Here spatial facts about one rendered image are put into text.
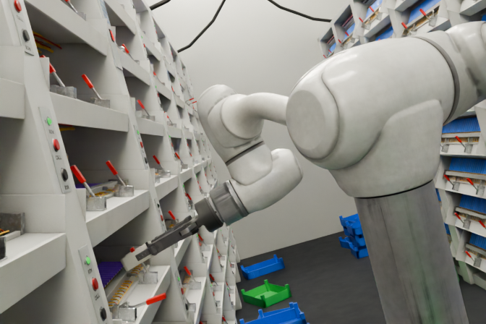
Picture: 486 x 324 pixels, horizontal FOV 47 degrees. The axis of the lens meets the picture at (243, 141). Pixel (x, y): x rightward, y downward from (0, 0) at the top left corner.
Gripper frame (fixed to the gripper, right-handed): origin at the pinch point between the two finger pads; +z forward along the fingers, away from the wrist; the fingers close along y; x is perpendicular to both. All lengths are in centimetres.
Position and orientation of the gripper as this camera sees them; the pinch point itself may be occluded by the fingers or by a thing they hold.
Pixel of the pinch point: (137, 256)
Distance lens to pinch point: 129.6
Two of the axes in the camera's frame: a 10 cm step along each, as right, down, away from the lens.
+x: -5.0, -8.6, 0.0
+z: -8.6, 5.0, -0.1
